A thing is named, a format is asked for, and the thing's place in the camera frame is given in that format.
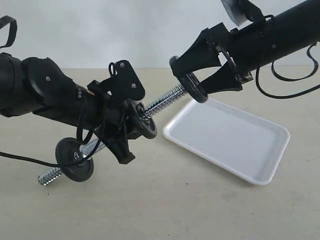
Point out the white rectangular plastic tray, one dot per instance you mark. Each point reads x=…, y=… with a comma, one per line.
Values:
x=246, y=145

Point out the chrome threaded dumbbell bar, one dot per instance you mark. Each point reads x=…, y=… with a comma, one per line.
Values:
x=89, y=149

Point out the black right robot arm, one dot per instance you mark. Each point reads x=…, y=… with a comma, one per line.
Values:
x=222, y=60

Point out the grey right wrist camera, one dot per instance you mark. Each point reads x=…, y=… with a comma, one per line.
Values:
x=235, y=11

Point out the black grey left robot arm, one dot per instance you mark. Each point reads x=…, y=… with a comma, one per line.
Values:
x=38, y=86

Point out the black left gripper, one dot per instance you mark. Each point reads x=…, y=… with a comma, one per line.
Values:
x=105, y=112

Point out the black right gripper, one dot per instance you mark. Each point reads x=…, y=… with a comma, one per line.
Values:
x=204, y=53

